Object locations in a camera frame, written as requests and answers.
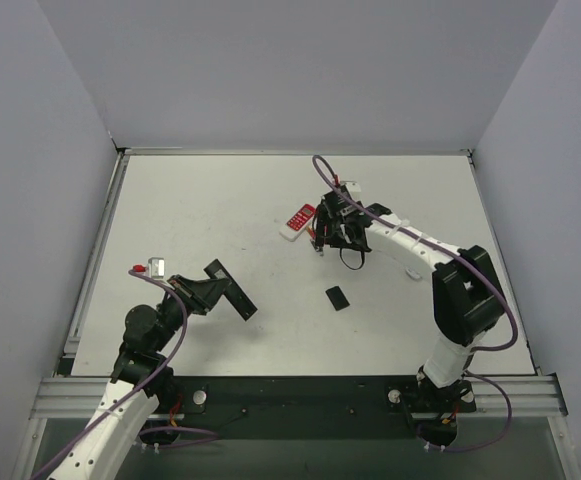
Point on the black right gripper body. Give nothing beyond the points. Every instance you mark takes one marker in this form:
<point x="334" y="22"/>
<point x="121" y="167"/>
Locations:
<point x="331" y="215"/>

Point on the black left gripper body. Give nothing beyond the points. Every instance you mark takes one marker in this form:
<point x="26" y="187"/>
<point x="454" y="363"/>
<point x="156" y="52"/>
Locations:
<point x="186" y="292"/>

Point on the black remote control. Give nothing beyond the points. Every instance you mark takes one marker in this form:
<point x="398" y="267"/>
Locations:
<point x="235" y="295"/>

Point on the black battery cover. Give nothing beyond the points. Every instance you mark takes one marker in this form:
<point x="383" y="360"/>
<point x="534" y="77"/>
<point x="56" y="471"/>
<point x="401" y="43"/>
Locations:
<point x="337" y="298"/>

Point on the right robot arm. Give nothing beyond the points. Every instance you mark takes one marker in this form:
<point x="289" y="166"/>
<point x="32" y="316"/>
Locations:
<point x="466" y="292"/>

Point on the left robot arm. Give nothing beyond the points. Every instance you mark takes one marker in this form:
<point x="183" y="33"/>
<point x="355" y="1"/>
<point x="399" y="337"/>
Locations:
<point x="142" y="379"/>

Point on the red and white remote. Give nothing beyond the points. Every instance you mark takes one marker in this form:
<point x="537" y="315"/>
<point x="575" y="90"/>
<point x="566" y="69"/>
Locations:
<point x="297" y="224"/>

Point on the white remote control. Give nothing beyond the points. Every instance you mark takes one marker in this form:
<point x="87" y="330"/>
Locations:
<point x="412" y="274"/>

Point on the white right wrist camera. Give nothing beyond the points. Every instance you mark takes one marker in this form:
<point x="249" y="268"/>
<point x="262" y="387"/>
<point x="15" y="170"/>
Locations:
<point x="352" y="189"/>

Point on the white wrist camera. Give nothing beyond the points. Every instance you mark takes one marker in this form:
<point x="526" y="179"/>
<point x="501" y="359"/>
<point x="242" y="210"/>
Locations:
<point x="156" y="268"/>
<point x="352" y="189"/>

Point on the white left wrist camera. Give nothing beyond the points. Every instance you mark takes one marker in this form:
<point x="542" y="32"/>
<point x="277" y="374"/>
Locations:
<point x="156" y="268"/>

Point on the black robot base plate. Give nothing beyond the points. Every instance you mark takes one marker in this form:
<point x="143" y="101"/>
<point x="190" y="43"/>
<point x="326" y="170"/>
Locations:
<point x="374" y="407"/>

